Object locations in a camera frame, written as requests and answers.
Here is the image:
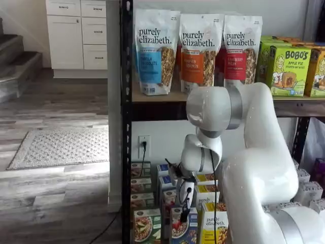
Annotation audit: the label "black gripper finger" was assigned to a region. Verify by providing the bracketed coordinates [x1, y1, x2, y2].
[180, 200, 190, 223]

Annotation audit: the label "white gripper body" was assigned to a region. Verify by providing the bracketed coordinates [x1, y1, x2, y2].
[176, 176, 197, 206]

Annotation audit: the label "blue flax plus oatmeal box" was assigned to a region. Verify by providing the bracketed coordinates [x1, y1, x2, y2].
[162, 189, 182, 208]
[164, 206, 199, 244]

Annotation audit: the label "yellow purely elizabeth box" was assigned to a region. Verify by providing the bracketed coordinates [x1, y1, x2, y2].
[199, 202, 229, 244]
[194, 185, 221, 204]
[195, 174, 219, 186]

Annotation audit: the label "navy and white granola box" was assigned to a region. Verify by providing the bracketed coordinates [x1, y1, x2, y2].
[158, 175, 178, 190]
[156, 164, 170, 177]

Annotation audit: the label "green apple cinnamon oatmeal box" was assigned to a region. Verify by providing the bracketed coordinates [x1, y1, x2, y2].
[131, 193, 155, 210]
[134, 208, 162, 244]
[131, 160, 152, 178]
[131, 177, 153, 194]

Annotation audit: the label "wooden upper shelf board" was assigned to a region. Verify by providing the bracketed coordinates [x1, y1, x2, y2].
[132, 83, 325, 103]

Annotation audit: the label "white patterned pantry box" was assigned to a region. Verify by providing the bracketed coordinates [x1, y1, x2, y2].
[274, 202, 297, 210]
[309, 198, 325, 214]
[296, 181, 323, 200]
[297, 168, 311, 184]

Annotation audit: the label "green Bobo's apple pie box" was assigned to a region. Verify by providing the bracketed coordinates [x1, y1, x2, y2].
[269, 45, 312, 97]
[255, 35, 293, 83]

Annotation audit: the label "yellow Bobo's snack box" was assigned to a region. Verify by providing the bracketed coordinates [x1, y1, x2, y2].
[304, 48, 325, 98]
[279, 37, 325, 50]

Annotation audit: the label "red label granola bag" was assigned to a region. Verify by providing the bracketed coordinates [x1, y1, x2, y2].
[222, 15, 264, 87]
[215, 48, 226, 86]

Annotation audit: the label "orange label granola bag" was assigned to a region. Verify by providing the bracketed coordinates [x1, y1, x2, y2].
[179, 14, 225, 94]
[176, 45, 183, 82]

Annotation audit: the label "purple package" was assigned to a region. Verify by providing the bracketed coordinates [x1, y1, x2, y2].
[313, 158, 325, 184]

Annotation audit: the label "white plastic bag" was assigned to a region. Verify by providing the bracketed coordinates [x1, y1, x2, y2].
[303, 118, 325, 166]

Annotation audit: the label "grey patterned floor rug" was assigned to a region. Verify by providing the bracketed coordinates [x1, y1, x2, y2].
[6, 128, 110, 171]

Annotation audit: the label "blue label granola bag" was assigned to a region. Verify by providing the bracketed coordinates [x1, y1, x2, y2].
[134, 9, 181, 97]

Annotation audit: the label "white kitchen cabinet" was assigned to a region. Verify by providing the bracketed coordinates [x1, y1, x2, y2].
[46, 0, 109, 79]

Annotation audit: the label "dark wooden stairs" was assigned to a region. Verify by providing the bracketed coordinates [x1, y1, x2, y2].
[0, 17, 44, 102]

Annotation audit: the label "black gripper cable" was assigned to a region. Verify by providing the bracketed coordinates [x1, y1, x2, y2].
[177, 148, 219, 244]

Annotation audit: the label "white wall outlet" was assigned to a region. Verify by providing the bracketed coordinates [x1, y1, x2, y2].
[138, 135, 150, 160]

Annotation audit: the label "black plug with cord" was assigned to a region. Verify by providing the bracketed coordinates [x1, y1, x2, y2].
[141, 141, 148, 178]

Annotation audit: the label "black floor cable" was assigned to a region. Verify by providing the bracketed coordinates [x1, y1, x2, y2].
[90, 204, 122, 244]

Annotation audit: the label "black metal shelf frame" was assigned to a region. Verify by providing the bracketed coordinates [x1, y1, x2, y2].
[120, 0, 325, 244]

